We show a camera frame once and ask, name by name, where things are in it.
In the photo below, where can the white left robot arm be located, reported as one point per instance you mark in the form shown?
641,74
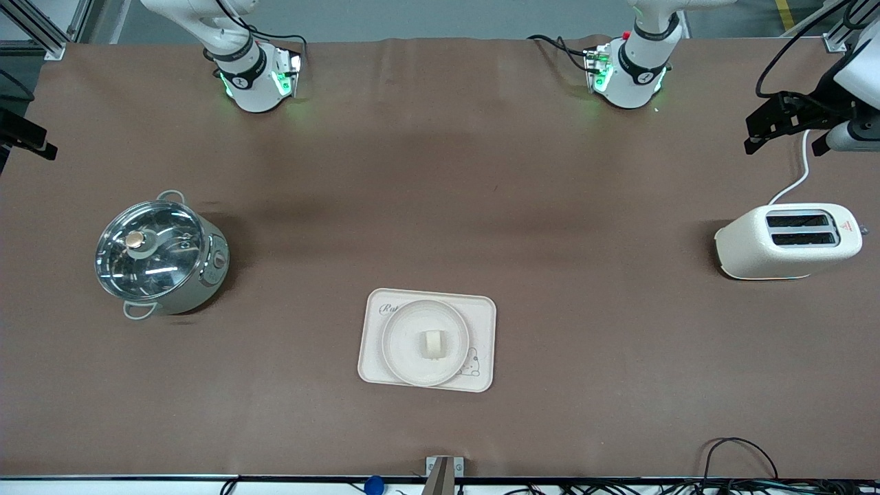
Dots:
636,75

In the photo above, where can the cream rabbit print tray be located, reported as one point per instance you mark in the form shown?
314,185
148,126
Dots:
375,344

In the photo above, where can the cream two-slot toaster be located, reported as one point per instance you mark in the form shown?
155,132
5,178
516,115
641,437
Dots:
763,251

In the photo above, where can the glass pot lid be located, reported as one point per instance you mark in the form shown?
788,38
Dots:
148,251

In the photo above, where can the blue round cap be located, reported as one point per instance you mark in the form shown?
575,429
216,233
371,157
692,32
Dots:
373,485

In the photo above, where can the pale green electric pot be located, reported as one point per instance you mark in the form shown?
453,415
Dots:
206,268

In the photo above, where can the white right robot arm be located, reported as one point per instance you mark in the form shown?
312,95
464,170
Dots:
253,82

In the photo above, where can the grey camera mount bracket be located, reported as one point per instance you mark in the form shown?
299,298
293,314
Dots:
443,471

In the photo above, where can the cream round plate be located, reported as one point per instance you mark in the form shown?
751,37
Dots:
405,350

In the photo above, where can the aluminium frame profile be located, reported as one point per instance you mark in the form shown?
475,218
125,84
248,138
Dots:
41,27
842,31

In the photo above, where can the brown table cover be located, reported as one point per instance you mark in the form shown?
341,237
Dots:
550,206

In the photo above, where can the white steamed bun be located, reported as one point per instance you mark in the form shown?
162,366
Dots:
434,344

